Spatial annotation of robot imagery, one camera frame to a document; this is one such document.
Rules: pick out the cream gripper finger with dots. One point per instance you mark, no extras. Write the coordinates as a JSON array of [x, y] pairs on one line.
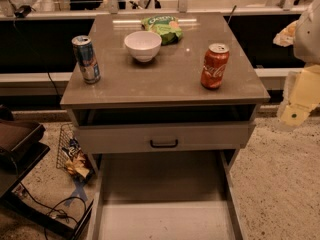
[[286, 36], [294, 114]]

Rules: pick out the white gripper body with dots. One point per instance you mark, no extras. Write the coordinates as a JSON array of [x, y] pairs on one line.
[[308, 37]]

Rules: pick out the orange coke can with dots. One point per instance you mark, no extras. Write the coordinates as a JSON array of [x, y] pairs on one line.
[[215, 62]]

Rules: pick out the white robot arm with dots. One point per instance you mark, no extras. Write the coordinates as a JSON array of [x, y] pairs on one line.
[[306, 46]]

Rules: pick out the green rice chip bag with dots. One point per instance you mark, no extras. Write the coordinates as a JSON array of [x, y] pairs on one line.
[[166, 26]]

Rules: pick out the blue silver energy drink can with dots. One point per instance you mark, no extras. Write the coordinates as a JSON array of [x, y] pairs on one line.
[[85, 56]]

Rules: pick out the grey cabinet with drawers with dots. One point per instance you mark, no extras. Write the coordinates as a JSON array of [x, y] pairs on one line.
[[182, 193]]

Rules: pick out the white bowl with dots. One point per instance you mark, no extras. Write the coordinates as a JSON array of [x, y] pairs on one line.
[[143, 45]]

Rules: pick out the black drawer handle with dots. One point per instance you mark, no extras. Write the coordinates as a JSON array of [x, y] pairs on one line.
[[155, 145]]

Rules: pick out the wire basket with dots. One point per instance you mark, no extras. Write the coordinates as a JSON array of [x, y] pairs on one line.
[[63, 151]]

